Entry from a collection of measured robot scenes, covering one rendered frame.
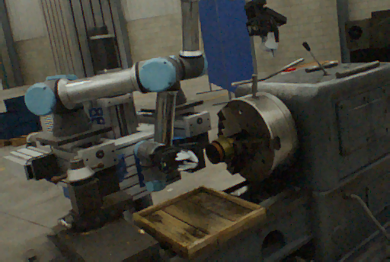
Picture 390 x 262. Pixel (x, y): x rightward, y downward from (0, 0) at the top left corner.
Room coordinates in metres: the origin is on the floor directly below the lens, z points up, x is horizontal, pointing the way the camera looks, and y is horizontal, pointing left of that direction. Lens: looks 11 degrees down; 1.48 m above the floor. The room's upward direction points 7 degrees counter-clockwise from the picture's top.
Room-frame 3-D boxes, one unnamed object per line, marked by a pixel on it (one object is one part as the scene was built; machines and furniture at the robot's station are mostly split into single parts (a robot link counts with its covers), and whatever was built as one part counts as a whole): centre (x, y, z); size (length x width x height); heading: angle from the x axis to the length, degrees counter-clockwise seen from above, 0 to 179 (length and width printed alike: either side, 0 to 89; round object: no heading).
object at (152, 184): (1.46, 0.40, 0.98); 0.11 x 0.08 x 0.11; 179
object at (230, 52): (8.34, 0.42, 1.18); 4.12 x 0.80 x 2.35; 16
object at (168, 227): (1.24, 0.23, 0.89); 0.36 x 0.30 x 0.04; 40
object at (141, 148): (1.44, 0.40, 1.07); 0.11 x 0.08 x 0.09; 40
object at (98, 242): (1.05, 0.48, 0.95); 0.43 x 0.17 x 0.05; 40
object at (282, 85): (1.70, -0.29, 1.06); 0.59 x 0.48 x 0.39; 130
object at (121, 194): (1.12, 0.50, 0.99); 0.20 x 0.10 x 0.05; 130
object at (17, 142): (7.40, 4.18, 0.39); 1.20 x 0.80 x 0.79; 153
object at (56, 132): (1.58, 0.73, 1.21); 0.15 x 0.15 x 0.10
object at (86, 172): (1.10, 0.52, 1.13); 0.08 x 0.08 x 0.03
